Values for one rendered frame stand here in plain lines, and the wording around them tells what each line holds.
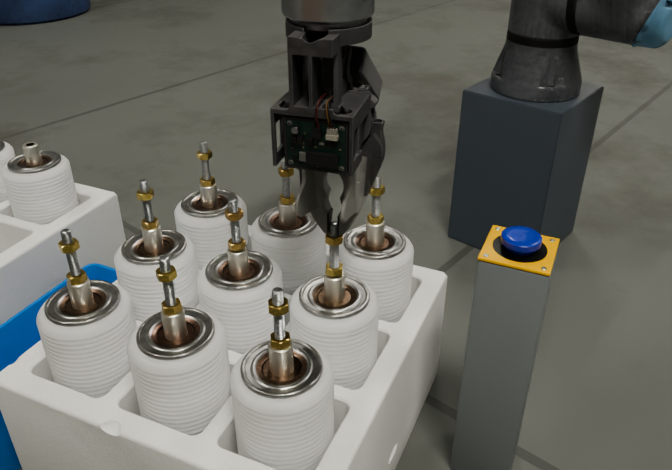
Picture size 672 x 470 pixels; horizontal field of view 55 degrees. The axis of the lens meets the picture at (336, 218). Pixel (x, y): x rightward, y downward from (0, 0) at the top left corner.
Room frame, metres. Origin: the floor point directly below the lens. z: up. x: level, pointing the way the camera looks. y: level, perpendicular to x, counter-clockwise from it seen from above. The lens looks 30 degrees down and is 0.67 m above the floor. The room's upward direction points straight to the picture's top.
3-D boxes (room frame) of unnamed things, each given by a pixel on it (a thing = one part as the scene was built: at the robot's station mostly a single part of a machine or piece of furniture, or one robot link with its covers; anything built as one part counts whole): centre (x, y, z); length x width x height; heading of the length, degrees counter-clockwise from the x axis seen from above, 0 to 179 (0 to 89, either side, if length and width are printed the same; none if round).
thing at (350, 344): (0.55, 0.00, 0.16); 0.10 x 0.10 x 0.18
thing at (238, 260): (0.60, 0.11, 0.26); 0.02 x 0.02 x 0.03
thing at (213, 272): (0.60, 0.11, 0.25); 0.08 x 0.08 x 0.01
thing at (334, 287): (0.55, 0.00, 0.26); 0.02 x 0.02 x 0.03
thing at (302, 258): (0.70, 0.06, 0.16); 0.10 x 0.10 x 0.18
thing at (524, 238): (0.55, -0.19, 0.32); 0.04 x 0.04 x 0.02
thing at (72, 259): (0.54, 0.27, 0.30); 0.01 x 0.01 x 0.08
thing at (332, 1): (0.53, 0.00, 0.56); 0.08 x 0.08 x 0.05
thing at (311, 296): (0.55, 0.00, 0.25); 0.08 x 0.08 x 0.01
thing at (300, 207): (0.54, 0.02, 0.38); 0.06 x 0.03 x 0.09; 164
